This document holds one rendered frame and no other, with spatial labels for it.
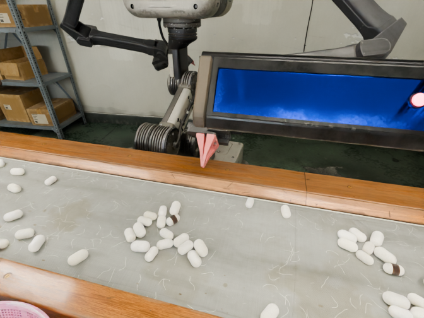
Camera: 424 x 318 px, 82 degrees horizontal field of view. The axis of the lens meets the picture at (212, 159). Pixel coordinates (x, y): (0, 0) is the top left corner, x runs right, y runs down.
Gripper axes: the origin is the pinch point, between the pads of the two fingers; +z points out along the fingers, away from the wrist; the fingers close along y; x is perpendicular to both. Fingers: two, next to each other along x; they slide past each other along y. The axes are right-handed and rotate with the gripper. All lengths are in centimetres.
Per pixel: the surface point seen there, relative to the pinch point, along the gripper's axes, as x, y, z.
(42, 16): 79, -187, -134
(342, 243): -0.5, 31.2, 12.5
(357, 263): -1.1, 33.8, 15.6
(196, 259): -7.8, 4.5, 20.4
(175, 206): -0.3, -4.2, 11.1
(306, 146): 176, 52, -81
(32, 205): -2.8, -39.3, 17.0
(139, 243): -7.7, -7.3, 19.9
